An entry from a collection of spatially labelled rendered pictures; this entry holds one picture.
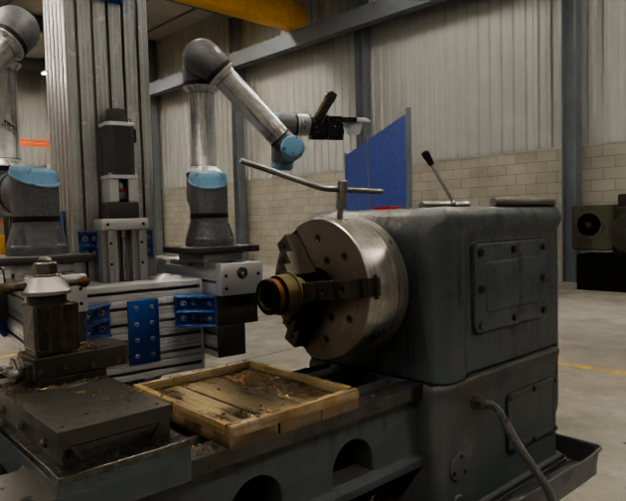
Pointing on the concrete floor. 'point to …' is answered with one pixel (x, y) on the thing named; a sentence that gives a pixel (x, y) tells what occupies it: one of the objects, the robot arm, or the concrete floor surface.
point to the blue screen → (382, 168)
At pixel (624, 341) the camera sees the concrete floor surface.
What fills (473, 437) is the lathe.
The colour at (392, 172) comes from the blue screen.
